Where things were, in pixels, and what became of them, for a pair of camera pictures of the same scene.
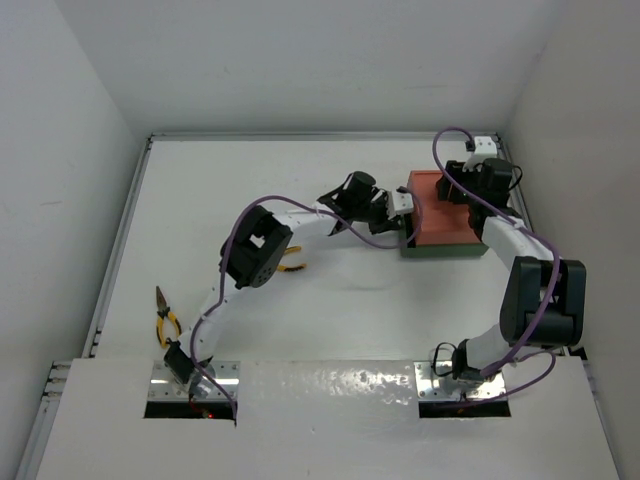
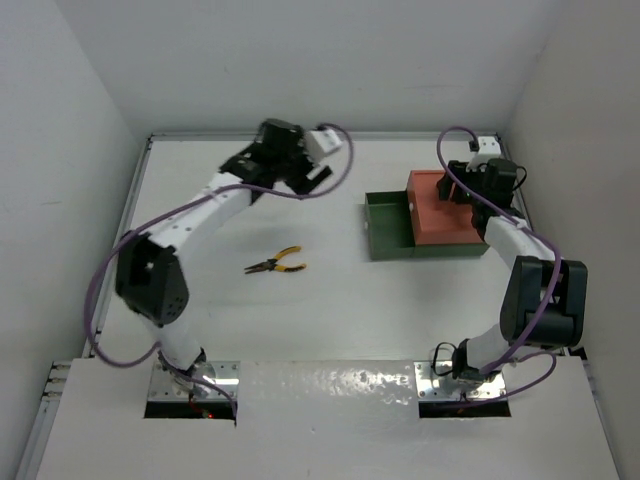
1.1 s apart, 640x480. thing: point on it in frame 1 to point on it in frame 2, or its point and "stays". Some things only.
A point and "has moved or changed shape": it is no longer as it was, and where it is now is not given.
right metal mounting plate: (433, 387) stays
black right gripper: (449, 191) stays
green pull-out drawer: (417, 252) has moved or changed shape
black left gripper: (384, 214) to (299, 182)
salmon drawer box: (441, 222) stays
